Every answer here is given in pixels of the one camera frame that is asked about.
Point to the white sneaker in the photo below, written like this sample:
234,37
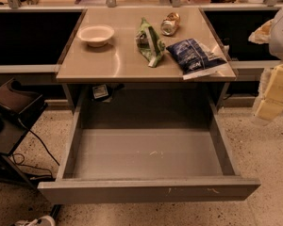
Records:
42,221

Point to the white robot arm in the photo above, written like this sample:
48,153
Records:
271,33

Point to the black side cart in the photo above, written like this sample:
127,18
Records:
19,110

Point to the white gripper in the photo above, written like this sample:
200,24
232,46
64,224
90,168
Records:
282,37

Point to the green chip bag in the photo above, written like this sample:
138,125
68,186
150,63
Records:
150,45

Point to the crushed soda can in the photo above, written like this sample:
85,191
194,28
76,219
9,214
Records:
170,24

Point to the grey drawer cabinet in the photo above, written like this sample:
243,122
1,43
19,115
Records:
119,62

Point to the white bowl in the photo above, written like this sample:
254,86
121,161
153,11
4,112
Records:
95,35

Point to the white label tag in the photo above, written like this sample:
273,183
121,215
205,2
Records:
100,92

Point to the open grey top drawer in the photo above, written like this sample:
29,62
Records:
148,145

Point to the blue chip bag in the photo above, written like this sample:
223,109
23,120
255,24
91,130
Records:
195,59

